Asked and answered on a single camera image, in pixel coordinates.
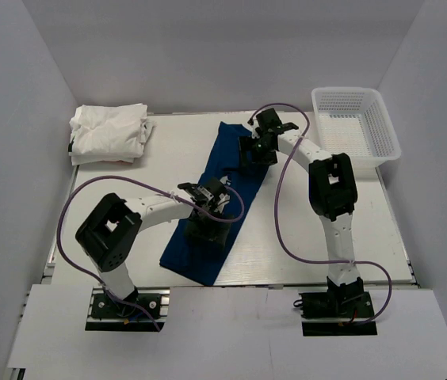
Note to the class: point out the white perforated plastic basket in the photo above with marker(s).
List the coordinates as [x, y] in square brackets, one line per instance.
[355, 121]

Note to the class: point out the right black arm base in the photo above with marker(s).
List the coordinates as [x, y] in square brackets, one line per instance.
[339, 311]

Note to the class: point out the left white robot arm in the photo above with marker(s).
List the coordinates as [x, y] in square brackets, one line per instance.
[108, 233]

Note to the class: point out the white t shirt stack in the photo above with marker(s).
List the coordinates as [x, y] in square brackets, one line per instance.
[109, 134]

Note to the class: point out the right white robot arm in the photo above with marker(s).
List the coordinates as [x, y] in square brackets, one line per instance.
[332, 192]

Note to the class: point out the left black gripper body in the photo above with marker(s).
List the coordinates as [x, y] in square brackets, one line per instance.
[208, 229]

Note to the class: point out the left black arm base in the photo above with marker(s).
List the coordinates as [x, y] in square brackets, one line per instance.
[106, 315]

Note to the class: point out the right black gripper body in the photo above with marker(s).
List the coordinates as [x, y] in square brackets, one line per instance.
[261, 153]

